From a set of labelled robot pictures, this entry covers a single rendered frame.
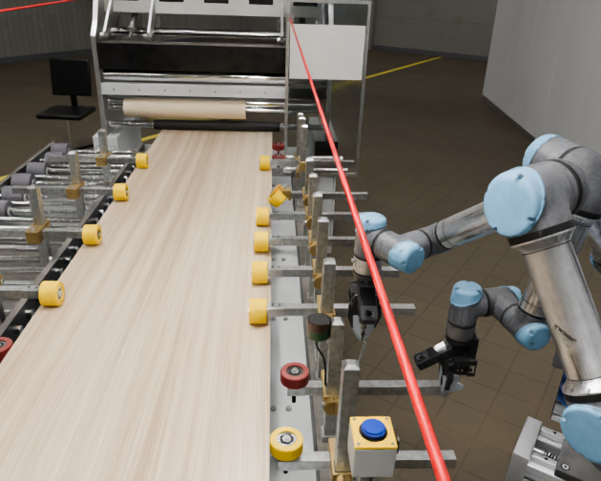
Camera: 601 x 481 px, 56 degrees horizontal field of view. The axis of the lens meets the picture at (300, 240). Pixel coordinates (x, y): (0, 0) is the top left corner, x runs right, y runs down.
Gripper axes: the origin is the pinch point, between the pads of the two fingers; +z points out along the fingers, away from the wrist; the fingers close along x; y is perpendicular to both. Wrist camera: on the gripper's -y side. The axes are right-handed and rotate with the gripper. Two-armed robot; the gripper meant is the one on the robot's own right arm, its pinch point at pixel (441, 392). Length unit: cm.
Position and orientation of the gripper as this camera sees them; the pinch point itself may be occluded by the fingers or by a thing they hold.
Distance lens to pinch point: 172.7
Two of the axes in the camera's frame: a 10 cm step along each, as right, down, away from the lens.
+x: -0.4, -4.3, 9.0
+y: 10.0, 0.1, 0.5
